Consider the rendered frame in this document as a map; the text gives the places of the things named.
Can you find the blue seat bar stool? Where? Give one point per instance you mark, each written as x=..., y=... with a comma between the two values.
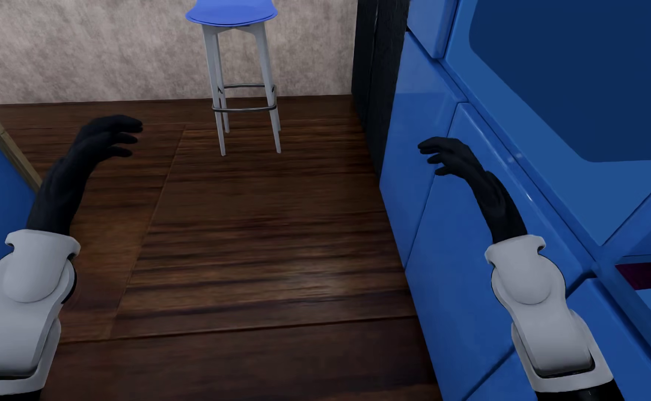
x=239, y=72

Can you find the black tall panel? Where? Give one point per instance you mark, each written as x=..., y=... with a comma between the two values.
x=378, y=72

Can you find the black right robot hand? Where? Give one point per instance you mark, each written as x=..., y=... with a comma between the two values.
x=484, y=186

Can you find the blue glossy cabinet unit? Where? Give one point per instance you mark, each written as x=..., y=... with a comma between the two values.
x=531, y=184

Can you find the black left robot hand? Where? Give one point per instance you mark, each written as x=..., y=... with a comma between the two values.
x=74, y=167

